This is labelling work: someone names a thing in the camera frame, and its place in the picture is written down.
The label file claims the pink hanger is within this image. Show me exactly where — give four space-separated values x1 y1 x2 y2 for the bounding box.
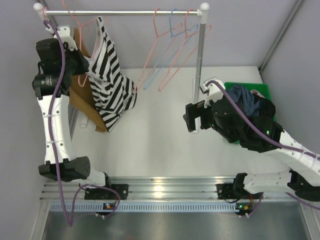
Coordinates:
42 6 56 25
135 8 171 93
158 8 213 92
61 0 108 88

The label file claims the black white striped tank top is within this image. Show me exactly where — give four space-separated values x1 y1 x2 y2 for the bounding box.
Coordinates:
87 16 138 132

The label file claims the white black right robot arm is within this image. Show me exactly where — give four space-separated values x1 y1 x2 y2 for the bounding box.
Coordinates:
183 98 320 202

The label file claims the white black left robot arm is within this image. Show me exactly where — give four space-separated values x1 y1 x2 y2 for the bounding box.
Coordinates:
32 38 129 200

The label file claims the brown tank top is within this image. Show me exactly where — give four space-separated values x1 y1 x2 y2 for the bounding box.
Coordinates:
68 27 108 133

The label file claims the blue hanger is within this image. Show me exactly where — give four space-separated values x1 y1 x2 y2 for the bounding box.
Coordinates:
143 8 199 90

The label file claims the pink hanger under brown top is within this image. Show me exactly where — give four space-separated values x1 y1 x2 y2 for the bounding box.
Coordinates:
42 6 56 25

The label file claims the blue grey garment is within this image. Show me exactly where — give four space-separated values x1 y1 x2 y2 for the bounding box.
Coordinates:
227 84 259 117

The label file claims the pink garment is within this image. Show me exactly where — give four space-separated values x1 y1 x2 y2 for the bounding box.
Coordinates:
250 89 266 99

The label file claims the black garment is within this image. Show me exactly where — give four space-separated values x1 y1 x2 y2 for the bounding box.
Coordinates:
252 94 276 119

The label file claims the green plastic bin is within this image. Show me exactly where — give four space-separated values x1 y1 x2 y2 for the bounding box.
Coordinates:
223 81 280 145

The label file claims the white clothes rack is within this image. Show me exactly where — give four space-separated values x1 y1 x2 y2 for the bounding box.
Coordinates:
33 1 210 101

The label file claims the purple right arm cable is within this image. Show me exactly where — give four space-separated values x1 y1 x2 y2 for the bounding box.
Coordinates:
204 79 320 218

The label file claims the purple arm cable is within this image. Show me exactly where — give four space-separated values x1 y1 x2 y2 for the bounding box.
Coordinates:
43 19 121 228
204 79 320 218

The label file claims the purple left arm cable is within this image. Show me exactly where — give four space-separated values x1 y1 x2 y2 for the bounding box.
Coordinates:
43 19 121 228

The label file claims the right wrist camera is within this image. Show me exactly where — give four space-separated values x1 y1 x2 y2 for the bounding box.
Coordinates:
200 77 226 108

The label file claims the aluminium rail frame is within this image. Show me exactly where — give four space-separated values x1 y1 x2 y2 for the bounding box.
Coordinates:
41 104 320 240

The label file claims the white slotted cable duct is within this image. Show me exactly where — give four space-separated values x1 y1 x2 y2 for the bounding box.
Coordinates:
65 202 239 213

